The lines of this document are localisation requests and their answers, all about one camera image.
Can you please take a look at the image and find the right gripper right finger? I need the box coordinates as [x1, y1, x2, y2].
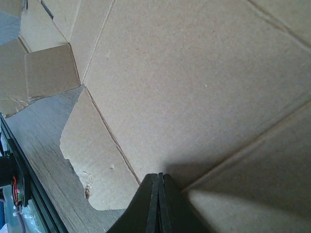
[158, 173, 211, 233]

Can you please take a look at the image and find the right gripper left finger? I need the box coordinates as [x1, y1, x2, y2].
[108, 173, 159, 233]

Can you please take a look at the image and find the brown cardboard box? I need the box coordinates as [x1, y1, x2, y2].
[0, 0, 311, 233]

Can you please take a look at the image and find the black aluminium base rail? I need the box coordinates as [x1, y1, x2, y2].
[0, 116, 68, 233]

